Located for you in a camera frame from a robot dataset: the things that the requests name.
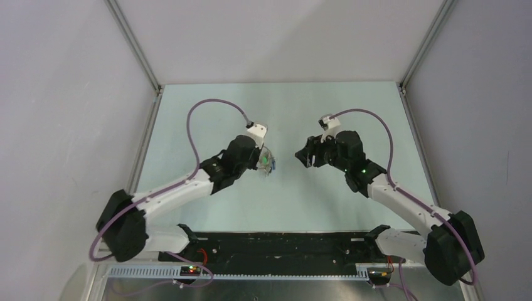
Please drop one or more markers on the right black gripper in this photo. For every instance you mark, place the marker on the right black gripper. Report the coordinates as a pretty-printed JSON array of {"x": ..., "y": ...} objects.
[{"x": 312, "y": 148}]

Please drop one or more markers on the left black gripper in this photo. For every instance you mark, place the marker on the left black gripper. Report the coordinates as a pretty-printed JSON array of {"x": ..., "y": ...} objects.
[{"x": 256, "y": 152}]

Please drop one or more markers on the keyring with coloured keys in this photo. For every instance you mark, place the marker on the keyring with coloured keys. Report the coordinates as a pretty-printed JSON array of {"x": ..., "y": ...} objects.
[{"x": 266, "y": 162}]

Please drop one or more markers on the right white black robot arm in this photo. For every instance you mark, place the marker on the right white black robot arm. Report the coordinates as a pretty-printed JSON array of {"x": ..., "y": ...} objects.
[{"x": 420, "y": 228}]

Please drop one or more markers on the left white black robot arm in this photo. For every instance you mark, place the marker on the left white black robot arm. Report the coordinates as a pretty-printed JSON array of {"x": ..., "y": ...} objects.
[{"x": 126, "y": 223}]

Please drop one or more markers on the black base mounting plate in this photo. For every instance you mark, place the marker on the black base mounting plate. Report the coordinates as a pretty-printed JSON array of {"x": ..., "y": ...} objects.
[{"x": 286, "y": 254}]

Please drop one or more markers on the left controller board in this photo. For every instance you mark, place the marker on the left controller board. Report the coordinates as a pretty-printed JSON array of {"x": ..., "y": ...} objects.
[{"x": 190, "y": 271}]

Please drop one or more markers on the controller board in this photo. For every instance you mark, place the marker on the controller board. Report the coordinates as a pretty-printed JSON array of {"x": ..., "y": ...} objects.
[
  {"x": 373, "y": 274},
  {"x": 190, "y": 271}
]

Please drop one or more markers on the right controller board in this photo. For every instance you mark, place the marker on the right controller board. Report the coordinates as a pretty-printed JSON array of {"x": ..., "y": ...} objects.
[{"x": 373, "y": 274}]

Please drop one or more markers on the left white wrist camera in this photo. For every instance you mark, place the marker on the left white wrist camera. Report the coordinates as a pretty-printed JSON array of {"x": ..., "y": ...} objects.
[{"x": 257, "y": 132}]

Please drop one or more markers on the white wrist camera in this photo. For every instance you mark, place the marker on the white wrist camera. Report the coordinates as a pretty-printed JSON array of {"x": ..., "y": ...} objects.
[
  {"x": 257, "y": 132},
  {"x": 330, "y": 125}
]

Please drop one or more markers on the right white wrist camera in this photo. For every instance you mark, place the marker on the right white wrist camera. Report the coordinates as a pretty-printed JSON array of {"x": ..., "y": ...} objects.
[{"x": 330, "y": 125}]

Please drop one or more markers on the aluminium frame rail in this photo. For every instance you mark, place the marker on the aluminium frame rail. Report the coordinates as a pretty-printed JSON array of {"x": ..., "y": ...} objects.
[{"x": 324, "y": 255}]

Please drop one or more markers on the left aluminium corner post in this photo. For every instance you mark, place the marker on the left aluminium corner post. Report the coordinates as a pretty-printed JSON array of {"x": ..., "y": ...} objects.
[{"x": 132, "y": 41}]

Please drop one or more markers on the aluminium corner post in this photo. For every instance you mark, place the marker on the aluminium corner post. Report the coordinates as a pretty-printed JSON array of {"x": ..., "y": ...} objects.
[
  {"x": 428, "y": 40},
  {"x": 132, "y": 41}
]

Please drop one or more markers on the right aluminium corner post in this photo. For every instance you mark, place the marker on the right aluminium corner post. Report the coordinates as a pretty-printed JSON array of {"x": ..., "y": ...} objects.
[{"x": 428, "y": 40}]

